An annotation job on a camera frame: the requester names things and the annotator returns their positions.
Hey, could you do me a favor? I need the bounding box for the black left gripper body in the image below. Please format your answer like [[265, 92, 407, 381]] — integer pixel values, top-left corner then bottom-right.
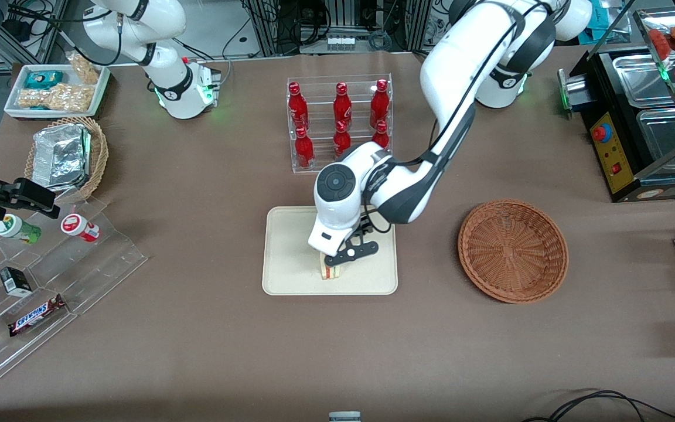
[[323, 218, 381, 268]]

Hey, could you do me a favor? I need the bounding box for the triangular sandwich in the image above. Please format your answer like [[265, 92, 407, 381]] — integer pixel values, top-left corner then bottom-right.
[[320, 253, 345, 281]]

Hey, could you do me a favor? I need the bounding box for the cream rectangular plastic tray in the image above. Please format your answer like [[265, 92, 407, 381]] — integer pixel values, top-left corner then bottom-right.
[[261, 205, 399, 296]]

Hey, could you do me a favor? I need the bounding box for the light wicker basket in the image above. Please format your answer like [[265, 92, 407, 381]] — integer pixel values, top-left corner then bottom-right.
[[23, 116, 110, 204]]

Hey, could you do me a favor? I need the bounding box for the white rectangular snack tray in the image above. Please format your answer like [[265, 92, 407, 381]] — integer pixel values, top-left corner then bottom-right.
[[4, 63, 111, 121]]

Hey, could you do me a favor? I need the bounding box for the brown round wicker basket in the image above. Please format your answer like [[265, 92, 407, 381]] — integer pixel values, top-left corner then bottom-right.
[[458, 199, 570, 304]]

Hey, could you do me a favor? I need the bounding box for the green yogurt cup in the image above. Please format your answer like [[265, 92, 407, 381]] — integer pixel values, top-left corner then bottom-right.
[[0, 213, 43, 245]]

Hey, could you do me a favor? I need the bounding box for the silver foil packet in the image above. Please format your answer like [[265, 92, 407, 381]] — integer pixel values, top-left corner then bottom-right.
[[32, 124, 92, 192]]

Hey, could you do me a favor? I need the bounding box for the red yogurt cup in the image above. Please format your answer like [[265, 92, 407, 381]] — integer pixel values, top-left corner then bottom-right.
[[60, 213, 101, 243]]

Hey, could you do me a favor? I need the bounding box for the small black box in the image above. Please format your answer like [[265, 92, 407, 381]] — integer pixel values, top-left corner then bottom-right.
[[0, 266, 34, 298]]

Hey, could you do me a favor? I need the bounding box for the clear acrylic stepped shelf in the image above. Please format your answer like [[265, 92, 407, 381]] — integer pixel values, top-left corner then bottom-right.
[[0, 195, 149, 397]]

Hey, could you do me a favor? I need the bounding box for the large clear peanut bag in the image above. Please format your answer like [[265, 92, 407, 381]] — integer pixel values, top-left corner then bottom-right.
[[18, 83, 93, 113]]

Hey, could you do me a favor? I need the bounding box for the snickers chocolate bar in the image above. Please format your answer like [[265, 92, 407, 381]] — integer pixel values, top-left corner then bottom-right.
[[8, 294, 68, 338]]

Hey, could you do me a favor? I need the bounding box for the teal snack packet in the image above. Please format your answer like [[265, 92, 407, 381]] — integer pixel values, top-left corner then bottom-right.
[[23, 70, 64, 90]]

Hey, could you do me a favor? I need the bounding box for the red cola bottle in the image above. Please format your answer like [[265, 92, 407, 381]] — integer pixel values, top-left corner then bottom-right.
[[369, 79, 390, 130], [333, 121, 353, 160], [333, 82, 353, 132], [370, 120, 391, 151], [288, 82, 310, 132], [294, 127, 316, 171]]

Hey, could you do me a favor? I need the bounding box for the clear acrylic bottle rack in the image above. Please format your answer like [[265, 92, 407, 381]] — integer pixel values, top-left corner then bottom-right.
[[286, 73, 393, 174]]

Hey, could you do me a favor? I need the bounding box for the small clear snack bag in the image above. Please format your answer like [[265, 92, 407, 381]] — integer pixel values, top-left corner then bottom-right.
[[67, 51, 101, 86]]

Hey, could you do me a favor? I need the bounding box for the white power strip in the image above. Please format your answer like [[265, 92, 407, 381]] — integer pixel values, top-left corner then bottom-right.
[[325, 34, 357, 52]]

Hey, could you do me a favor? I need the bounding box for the grey cylinder with green rim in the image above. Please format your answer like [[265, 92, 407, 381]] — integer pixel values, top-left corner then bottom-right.
[[557, 68, 591, 120]]

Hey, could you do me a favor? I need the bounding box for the black food warmer case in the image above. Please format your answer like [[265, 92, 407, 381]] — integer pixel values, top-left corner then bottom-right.
[[569, 9, 675, 203]]

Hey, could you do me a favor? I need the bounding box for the steel food pan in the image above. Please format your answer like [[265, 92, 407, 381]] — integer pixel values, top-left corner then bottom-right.
[[611, 52, 675, 110], [635, 107, 675, 169]]

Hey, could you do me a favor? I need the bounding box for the cyan paper box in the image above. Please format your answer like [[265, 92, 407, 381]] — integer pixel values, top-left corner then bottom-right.
[[588, 0, 625, 31]]

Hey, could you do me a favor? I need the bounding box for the orange fried food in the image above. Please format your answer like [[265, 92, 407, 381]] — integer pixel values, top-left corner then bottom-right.
[[647, 26, 675, 66]]

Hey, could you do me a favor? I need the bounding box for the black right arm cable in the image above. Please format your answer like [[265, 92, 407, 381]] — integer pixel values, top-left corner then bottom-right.
[[5, 0, 124, 66]]

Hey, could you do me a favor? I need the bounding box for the black floor cable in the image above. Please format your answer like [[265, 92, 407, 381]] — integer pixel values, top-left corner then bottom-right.
[[520, 389, 675, 422]]

